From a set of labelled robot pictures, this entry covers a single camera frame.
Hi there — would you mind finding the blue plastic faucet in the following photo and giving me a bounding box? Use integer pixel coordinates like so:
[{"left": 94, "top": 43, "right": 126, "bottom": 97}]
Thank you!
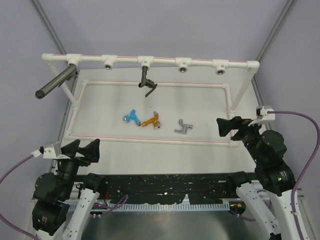
[{"left": 122, "top": 109, "right": 141, "bottom": 127}]

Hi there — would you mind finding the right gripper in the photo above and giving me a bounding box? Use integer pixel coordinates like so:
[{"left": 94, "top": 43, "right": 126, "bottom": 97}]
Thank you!
[{"left": 216, "top": 114, "right": 266, "bottom": 164}]

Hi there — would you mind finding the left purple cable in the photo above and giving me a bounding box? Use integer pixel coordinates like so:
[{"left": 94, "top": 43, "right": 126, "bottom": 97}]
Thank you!
[{"left": 0, "top": 152, "right": 41, "bottom": 240}]

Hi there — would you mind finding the left aluminium frame post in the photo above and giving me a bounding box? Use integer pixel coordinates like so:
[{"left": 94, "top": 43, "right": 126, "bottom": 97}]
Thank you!
[{"left": 29, "top": 0, "right": 67, "bottom": 55}]

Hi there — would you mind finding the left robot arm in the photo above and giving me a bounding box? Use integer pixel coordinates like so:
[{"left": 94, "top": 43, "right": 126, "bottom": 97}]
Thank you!
[{"left": 32, "top": 138, "right": 107, "bottom": 240}]

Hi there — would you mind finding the dark grey lever faucet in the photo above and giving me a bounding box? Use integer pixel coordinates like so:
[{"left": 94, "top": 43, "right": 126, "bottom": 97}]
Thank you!
[{"left": 138, "top": 66, "right": 158, "bottom": 98}]

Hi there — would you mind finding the white slotted cable duct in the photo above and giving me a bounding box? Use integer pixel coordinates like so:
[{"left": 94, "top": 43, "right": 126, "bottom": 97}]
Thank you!
[{"left": 67, "top": 202, "right": 231, "bottom": 213}]

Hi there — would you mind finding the right aluminium frame post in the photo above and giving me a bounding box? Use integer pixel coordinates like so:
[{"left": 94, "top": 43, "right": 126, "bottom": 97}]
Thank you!
[{"left": 256, "top": 0, "right": 298, "bottom": 62}]

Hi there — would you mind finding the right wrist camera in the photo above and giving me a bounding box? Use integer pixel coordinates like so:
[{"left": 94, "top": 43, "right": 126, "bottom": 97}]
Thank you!
[{"left": 248, "top": 105, "right": 276, "bottom": 126}]

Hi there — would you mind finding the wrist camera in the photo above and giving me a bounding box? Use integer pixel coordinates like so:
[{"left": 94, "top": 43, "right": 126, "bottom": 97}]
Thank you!
[
  {"left": 248, "top": 105, "right": 276, "bottom": 126},
  {"left": 31, "top": 142, "right": 70, "bottom": 160}
]

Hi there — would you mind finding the white PVC pipe frame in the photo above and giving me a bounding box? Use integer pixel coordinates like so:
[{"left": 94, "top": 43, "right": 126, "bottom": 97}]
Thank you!
[{"left": 41, "top": 53, "right": 260, "bottom": 140}]

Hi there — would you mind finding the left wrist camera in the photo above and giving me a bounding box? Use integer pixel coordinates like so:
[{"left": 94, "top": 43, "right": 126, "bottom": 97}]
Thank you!
[{"left": 31, "top": 142, "right": 70, "bottom": 160}]

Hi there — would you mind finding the silver metal faucet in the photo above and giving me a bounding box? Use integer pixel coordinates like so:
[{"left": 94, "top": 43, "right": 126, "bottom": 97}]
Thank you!
[{"left": 174, "top": 119, "right": 194, "bottom": 135}]

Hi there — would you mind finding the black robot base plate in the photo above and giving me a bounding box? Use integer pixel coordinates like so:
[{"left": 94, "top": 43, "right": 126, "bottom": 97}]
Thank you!
[{"left": 98, "top": 173, "right": 238, "bottom": 205}]

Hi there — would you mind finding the orange faucet chrome knob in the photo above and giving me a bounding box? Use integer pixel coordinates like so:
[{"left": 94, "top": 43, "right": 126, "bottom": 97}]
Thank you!
[{"left": 141, "top": 111, "right": 162, "bottom": 130}]

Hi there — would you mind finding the aluminium frame post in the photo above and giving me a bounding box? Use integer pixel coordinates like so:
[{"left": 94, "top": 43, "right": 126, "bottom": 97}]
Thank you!
[
  {"left": 256, "top": 0, "right": 298, "bottom": 62},
  {"left": 29, "top": 0, "right": 67, "bottom": 55}
]

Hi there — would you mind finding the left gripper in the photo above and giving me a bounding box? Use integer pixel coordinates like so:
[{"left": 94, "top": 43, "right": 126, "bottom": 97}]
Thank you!
[{"left": 56, "top": 136, "right": 100, "bottom": 197}]

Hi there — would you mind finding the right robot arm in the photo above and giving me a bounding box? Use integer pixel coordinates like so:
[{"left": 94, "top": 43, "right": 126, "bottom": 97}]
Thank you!
[{"left": 216, "top": 116, "right": 308, "bottom": 240}]

